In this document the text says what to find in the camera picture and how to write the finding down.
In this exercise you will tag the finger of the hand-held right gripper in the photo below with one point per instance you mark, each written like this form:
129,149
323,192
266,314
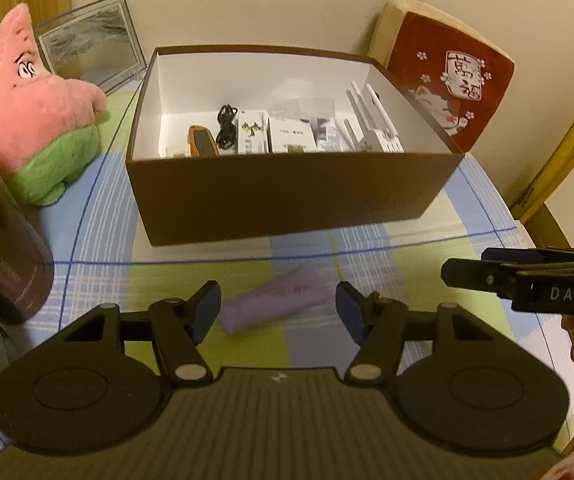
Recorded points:
517,256
477,275

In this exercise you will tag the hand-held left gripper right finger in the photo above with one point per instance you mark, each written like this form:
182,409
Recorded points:
349,310

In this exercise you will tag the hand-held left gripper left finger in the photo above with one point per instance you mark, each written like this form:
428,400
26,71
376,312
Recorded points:
207,310

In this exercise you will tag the purple packet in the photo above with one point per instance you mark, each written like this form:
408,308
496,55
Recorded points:
277,297

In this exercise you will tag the brown cardboard box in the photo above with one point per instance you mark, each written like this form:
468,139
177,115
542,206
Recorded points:
292,200

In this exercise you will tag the orange utility knife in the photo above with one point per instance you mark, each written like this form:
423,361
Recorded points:
202,141

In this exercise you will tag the clear plastic container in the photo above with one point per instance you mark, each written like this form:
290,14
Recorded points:
324,132

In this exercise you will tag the small carton with green print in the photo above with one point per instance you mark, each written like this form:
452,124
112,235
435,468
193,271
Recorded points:
253,135

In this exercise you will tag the white carton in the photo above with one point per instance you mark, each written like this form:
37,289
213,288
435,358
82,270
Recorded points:
289,135

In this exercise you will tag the white router with antennas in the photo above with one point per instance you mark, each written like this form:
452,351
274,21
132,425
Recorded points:
379,130

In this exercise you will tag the dark brown thermos flask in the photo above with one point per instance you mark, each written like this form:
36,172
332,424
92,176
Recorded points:
2,250

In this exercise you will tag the red cat print cushion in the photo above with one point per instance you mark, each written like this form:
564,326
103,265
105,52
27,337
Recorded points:
417,35

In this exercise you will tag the pink starfish plush toy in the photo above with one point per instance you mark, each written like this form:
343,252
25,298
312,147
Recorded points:
42,110

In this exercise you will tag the glass picture frame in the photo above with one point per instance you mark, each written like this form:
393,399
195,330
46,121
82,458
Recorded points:
92,40

